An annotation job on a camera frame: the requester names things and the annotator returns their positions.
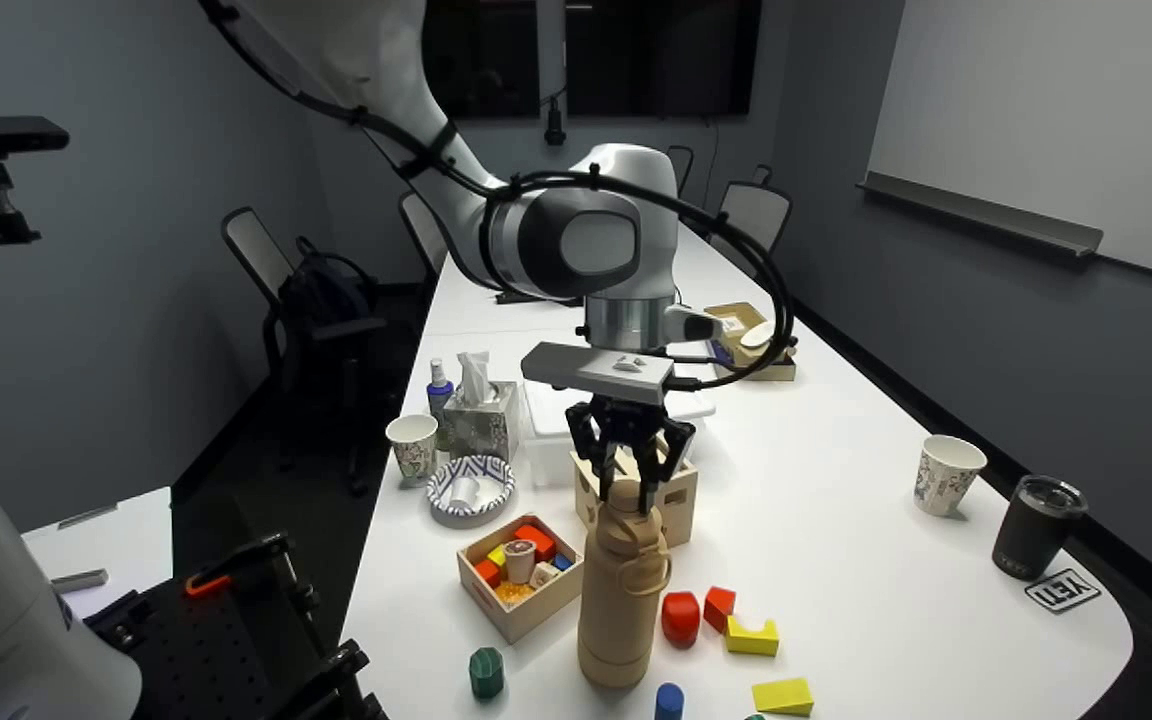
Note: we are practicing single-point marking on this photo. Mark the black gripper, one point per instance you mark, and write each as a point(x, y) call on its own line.
point(620, 418)

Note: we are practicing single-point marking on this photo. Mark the blue rounded toy block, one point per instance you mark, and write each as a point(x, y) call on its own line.
point(560, 563)

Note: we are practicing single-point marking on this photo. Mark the yellow flat block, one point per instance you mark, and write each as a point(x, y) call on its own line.
point(781, 698)

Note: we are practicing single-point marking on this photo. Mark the flat cardboard box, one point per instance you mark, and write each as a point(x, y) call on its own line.
point(741, 333)

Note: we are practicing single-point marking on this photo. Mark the red rounded block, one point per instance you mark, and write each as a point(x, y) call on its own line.
point(682, 620)

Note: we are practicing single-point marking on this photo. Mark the grey backed chair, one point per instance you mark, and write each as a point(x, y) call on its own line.
point(755, 214)

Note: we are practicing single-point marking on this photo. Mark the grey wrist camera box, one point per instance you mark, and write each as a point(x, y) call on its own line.
point(591, 364)

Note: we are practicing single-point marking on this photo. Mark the red angular block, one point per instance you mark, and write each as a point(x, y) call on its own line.
point(719, 604)

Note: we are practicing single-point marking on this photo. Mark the grey tissue box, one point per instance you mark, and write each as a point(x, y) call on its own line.
point(476, 428)

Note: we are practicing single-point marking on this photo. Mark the printed wooden toy cube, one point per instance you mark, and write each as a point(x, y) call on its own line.
point(546, 574)

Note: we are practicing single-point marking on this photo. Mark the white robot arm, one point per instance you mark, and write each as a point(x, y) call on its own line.
point(628, 165)

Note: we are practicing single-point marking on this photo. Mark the wooden toy tray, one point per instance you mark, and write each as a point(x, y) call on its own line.
point(520, 620)

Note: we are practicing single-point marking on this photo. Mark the green cylinder block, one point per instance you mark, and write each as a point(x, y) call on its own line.
point(486, 672)

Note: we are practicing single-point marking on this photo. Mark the tan bottle with cap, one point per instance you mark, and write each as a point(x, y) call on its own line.
point(620, 602)

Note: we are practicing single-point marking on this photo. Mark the black backpack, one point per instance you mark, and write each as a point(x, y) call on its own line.
point(331, 305)

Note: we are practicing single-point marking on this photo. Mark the black mounting board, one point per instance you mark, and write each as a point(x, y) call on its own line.
point(229, 654)

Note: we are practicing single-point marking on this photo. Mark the printed white paper cup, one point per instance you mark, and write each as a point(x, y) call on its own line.
point(945, 477)
point(412, 449)

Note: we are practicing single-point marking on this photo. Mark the yellow notched block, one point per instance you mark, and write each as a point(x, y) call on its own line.
point(755, 638)

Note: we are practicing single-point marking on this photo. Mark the blue cylinder block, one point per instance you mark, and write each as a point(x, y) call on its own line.
point(668, 701)

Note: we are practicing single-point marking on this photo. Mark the black tumbler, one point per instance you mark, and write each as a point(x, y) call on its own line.
point(1037, 525)

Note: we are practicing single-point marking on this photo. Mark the black wall screen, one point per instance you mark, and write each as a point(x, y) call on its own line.
point(658, 52)

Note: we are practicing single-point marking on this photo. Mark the printed lid cylinder cup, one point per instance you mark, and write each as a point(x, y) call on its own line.
point(520, 563)

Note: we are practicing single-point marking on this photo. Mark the yellow wedge toy block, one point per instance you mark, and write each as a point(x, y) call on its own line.
point(516, 593)

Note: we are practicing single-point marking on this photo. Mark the red rectangular toy block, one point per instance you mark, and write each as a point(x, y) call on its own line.
point(535, 537)

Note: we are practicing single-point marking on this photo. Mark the white tissue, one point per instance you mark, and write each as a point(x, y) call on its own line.
point(475, 378)

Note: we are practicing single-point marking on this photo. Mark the wall whiteboard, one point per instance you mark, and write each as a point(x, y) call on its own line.
point(1071, 107)

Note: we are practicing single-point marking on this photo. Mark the black framed chair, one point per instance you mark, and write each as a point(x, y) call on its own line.
point(259, 254)
point(682, 165)
point(423, 226)

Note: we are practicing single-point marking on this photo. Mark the black white tag sticker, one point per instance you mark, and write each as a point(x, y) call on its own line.
point(1063, 590)

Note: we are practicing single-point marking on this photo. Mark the white flat board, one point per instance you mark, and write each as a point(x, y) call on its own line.
point(123, 535)

